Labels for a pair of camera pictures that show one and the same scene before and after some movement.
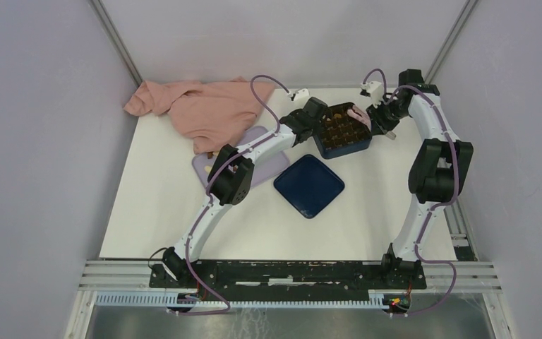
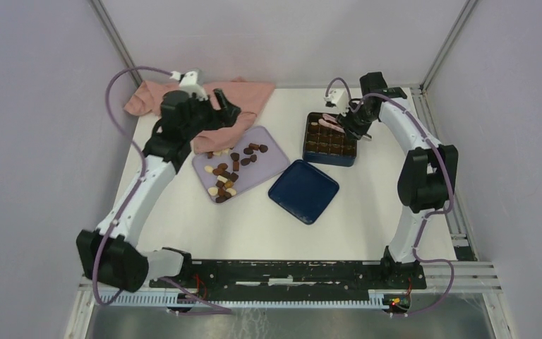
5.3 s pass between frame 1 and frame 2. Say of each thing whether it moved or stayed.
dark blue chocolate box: moved
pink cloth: stayed
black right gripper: moved
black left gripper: moved
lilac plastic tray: stayed
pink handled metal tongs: moved
